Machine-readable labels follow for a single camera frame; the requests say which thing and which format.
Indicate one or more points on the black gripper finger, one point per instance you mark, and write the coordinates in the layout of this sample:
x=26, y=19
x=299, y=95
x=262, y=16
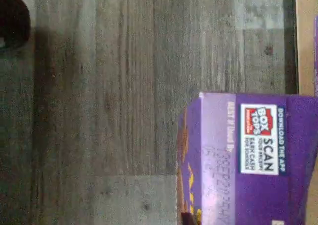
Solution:
x=188, y=218

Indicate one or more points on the purple Annie's box brown patch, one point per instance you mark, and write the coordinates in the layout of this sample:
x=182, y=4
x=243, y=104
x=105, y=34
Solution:
x=248, y=197

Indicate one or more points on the dark round object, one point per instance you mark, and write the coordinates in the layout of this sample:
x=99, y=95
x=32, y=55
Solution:
x=12, y=16

